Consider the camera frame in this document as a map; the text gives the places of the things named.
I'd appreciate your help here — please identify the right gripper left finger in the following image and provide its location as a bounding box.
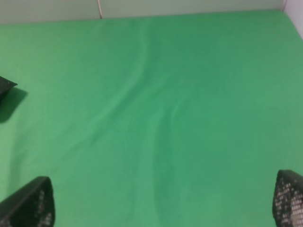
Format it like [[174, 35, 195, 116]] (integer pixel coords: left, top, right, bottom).
[[0, 176, 55, 227]]

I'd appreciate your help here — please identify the green table cloth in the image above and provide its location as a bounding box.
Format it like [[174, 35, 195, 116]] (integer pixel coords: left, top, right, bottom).
[[0, 11, 303, 227]]

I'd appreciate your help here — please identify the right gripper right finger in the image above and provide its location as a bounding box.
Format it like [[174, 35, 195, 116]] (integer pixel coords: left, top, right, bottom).
[[272, 170, 303, 227]]

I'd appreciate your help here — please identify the black rectangular case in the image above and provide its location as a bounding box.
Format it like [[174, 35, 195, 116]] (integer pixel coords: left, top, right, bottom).
[[0, 77, 18, 101]]

